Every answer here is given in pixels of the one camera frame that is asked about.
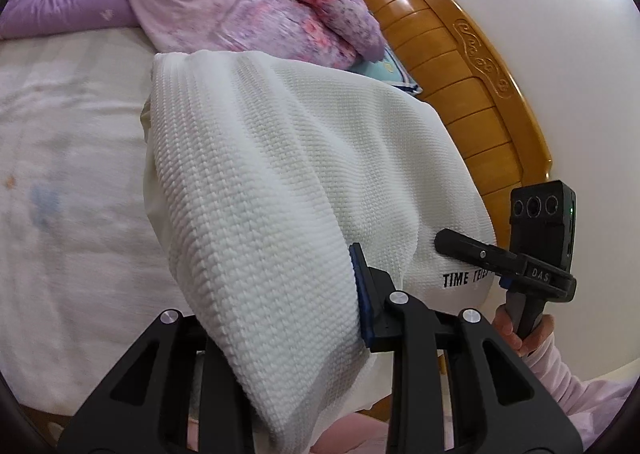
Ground person's right hand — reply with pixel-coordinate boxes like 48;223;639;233
492;304;554;356

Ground pink sleeve right forearm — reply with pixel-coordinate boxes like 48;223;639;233
524;334;638;448

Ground white knit jacket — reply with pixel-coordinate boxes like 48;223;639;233
141;51;495;453

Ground teal striped pillow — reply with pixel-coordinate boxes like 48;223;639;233
349;46;422;96

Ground wooden bed headboard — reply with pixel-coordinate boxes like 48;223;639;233
364;0;552;247

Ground pink floral quilt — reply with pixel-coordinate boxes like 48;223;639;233
128;0;386;70

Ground pink trouser legs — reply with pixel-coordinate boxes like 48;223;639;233
310;413;388;454

